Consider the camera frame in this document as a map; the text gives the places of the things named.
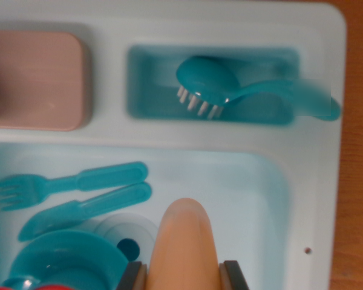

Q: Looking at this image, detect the teal plastic plate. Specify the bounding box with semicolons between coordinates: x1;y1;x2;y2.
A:
1;229;129;290

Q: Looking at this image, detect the light blue toy sink unit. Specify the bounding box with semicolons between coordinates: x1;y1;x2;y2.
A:
0;2;348;290

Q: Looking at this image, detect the cream detergent bottle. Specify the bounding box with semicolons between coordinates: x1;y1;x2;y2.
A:
146;198;223;290

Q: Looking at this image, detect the red plastic cup with handle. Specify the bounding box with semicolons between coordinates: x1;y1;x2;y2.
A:
0;282;69;290

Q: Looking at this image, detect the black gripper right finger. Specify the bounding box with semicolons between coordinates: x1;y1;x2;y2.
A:
219;259;250;290

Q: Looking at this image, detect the teal dish brush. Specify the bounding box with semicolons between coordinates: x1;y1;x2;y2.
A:
175;56;341;122

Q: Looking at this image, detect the teal plastic fork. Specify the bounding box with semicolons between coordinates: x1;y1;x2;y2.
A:
0;161;149;211

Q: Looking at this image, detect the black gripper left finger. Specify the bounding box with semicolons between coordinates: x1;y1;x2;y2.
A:
117;261;148;290

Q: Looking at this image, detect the teal plastic knife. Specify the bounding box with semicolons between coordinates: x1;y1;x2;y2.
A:
18;181;153;242

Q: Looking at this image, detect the clear round sink drain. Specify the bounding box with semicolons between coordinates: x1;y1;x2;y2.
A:
93;213;158;263

